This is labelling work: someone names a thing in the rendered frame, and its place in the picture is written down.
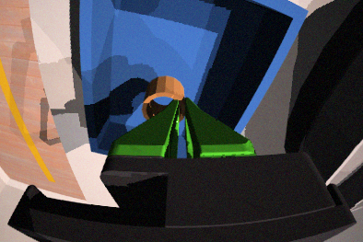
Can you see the bronze bushing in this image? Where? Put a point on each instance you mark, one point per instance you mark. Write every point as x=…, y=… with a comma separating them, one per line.
x=163, y=86

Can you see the blue crate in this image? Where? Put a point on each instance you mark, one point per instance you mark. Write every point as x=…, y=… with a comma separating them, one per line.
x=225, y=53

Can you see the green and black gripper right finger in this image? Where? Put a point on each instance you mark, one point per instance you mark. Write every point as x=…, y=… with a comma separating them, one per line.
x=207, y=137

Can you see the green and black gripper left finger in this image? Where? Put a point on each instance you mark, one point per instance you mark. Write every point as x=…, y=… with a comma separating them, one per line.
x=153, y=137

